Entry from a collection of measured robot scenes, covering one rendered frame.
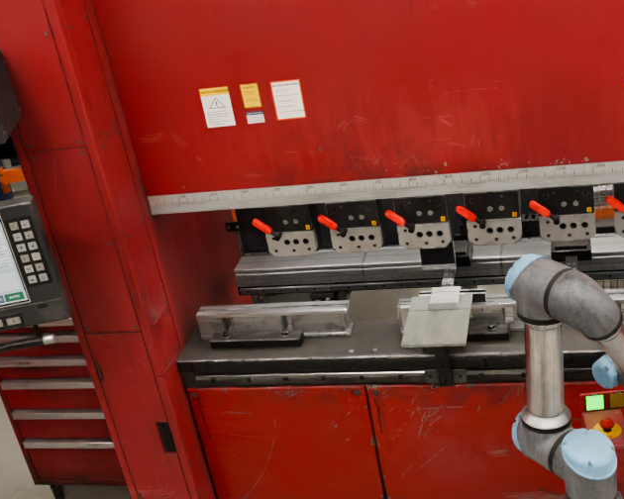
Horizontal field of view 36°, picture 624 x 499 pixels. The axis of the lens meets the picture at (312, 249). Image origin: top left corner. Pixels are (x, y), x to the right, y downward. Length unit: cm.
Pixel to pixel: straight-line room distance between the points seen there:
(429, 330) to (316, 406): 51
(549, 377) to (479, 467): 89
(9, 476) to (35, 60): 225
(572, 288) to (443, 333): 72
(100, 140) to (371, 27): 80
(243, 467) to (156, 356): 55
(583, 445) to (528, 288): 39
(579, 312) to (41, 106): 152
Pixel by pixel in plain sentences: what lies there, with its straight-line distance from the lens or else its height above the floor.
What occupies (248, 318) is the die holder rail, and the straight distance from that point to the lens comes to 308.
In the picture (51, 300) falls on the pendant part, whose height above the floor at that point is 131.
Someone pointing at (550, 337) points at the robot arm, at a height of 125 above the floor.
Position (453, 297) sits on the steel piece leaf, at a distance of 289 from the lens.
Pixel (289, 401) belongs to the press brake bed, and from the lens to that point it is 307.
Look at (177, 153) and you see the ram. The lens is 286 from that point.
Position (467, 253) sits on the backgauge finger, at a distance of 308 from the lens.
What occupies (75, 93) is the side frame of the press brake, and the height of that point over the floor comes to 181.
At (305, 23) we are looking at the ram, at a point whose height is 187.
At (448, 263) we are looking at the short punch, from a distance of 287.
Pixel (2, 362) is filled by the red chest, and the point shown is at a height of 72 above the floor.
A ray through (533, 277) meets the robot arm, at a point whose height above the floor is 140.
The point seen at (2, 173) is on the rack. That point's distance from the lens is 474.
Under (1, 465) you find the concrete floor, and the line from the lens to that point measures 454.
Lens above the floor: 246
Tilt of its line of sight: 26 degrees down
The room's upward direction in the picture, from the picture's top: 11 degrees counter-clockwise
